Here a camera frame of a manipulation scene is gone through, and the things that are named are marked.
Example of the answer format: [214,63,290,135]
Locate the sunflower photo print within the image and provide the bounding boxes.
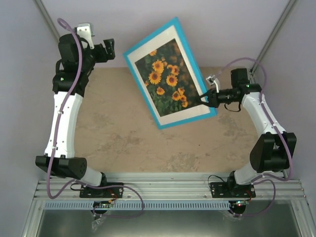
[135,39,198,117]

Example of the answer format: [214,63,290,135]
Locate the white mat board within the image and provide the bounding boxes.
[128,25,212,125]

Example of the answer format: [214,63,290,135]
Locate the teal wooden picture frame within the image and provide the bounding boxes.
[122,16,218,131]

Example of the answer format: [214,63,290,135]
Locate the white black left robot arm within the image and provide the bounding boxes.
[35,34,115,197]

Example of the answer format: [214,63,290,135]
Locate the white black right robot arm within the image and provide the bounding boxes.
[197,68,297,198]

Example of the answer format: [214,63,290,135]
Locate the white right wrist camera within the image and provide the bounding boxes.
[205,75,221,93]

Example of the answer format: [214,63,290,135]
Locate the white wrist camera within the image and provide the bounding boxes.
[77,23,94,49]
[205,75,221,93]

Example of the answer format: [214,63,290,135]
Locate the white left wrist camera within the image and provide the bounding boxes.
[77,23,94,49]

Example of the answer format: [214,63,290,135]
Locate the left aluminium corner post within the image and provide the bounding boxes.
[33,0,60,43]

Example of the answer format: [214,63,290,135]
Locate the aluminium corner post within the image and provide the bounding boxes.
[250,0,298,74]
[33,0,60,43]

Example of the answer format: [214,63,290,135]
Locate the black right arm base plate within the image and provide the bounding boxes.
[209,182,256,198]

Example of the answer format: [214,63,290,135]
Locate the aluminium mounting rail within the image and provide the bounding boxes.
[33,171,307,199]

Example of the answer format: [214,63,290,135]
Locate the light blue slotted cable duct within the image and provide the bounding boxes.
[43,200,231,210]

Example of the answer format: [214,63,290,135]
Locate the right aluminium corner post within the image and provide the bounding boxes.
[250,0,298,74]

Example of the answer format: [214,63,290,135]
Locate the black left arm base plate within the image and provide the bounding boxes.
[79,182,124,199]

